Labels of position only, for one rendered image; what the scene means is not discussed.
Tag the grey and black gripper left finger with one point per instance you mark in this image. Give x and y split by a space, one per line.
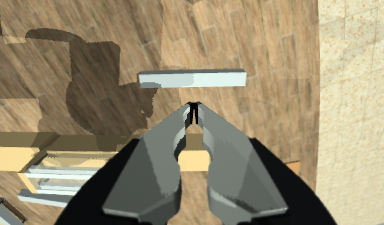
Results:
141 183

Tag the tan clipboard with grey clip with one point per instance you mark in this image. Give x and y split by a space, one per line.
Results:
294 166

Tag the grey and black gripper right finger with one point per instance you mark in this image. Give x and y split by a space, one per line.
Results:
247 182

